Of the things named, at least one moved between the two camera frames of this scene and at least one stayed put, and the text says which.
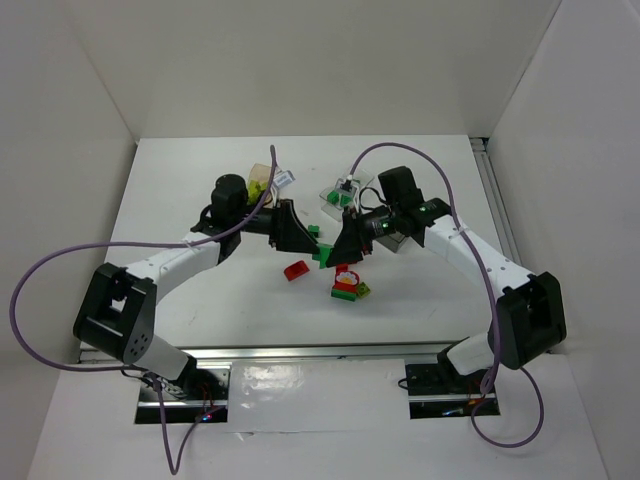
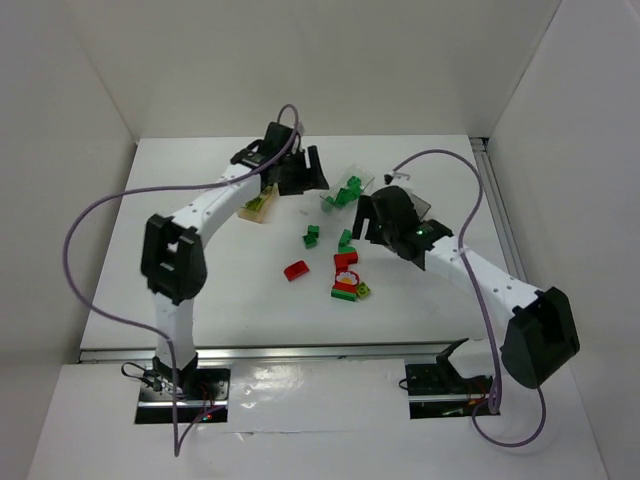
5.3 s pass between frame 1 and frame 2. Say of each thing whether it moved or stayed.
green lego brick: moved
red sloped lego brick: stayed
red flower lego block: stayed
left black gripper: moved
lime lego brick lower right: stayed
